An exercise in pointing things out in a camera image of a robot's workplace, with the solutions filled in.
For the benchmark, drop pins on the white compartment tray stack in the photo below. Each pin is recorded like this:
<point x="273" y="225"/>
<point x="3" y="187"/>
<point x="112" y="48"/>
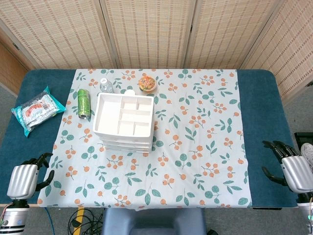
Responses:
<point x="107" y="115"/>

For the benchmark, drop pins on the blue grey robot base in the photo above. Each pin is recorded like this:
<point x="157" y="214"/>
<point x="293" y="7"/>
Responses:
<point x="154" y="221"/>

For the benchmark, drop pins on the teal snack package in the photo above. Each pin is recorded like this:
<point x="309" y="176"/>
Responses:
<point x="36" y="111"/>

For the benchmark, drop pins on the woven bamboo folding screen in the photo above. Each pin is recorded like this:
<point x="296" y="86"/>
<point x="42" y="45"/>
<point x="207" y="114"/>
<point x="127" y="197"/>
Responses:
<point x="151" y="31"/>

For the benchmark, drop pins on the instant noodle cup orange lid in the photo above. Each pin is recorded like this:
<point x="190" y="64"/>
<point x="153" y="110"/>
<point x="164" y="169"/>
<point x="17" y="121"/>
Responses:
<point x="147" y="83"/>

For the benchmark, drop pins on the green drink can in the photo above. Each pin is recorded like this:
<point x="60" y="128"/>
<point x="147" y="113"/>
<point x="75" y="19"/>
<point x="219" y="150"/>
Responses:
<point x="84" y="104"/>

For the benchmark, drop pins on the dark teal table cover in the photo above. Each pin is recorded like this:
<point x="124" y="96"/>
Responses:
<point x="266" y="122"/>

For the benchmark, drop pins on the white sneaker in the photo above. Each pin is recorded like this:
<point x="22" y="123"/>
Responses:
<point x="307" y="153"/>

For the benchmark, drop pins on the black equipment frame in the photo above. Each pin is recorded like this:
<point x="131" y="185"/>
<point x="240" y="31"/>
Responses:
<point x="303" y="137"/>

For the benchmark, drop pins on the clear plastic water bottle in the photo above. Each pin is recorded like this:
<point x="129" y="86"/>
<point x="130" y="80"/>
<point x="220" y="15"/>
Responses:
<point x="106" y="85"/>

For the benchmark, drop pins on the floral leaf print tablecloth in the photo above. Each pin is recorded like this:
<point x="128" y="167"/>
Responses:
<point x="195" y="147"/>

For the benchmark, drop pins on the small white round cap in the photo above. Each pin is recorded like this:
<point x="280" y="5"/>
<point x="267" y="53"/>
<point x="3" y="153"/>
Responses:
<point x="129" y="92"/>

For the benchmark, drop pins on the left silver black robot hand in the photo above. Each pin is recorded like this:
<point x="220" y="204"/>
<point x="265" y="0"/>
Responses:
<point x="23" y="180"/>

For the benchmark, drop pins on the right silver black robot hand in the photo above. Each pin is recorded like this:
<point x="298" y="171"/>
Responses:
<point x="297" y="172"/>

